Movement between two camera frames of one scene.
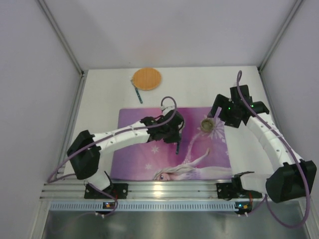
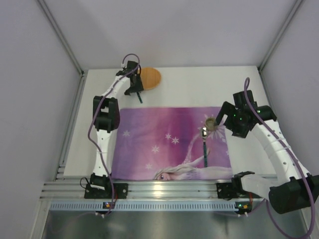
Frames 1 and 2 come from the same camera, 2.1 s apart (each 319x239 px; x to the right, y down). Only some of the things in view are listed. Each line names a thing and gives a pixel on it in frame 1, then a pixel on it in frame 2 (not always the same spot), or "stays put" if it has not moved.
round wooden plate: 147,78 stays put
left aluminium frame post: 61,35 stays put
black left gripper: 175,135 -> 134,89
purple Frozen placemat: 202,155 stays put
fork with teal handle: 138,95 stays put
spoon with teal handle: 177,152 -> 204,134
